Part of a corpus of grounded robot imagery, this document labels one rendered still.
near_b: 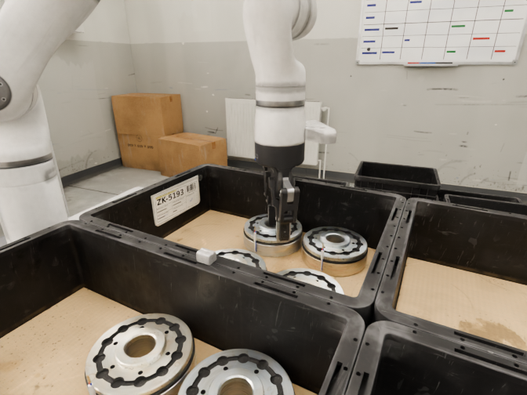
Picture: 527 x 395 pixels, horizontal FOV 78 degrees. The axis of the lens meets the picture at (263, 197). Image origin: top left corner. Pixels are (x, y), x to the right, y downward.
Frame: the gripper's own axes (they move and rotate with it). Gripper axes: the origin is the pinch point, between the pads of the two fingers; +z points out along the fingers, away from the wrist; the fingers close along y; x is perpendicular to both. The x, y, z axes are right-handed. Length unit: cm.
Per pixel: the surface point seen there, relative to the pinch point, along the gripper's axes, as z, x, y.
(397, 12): -61, 155, -229
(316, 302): -5.3, -2.7, 25.1
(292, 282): -5.0, -4.0, 21.6
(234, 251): 1.8, -7.8, 4.0
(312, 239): 1.6, 4.9, 3.0
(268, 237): 1.6, -2.0, 1.2
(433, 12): -60, 177, -215
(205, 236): 4.7, -12.0, -7.2
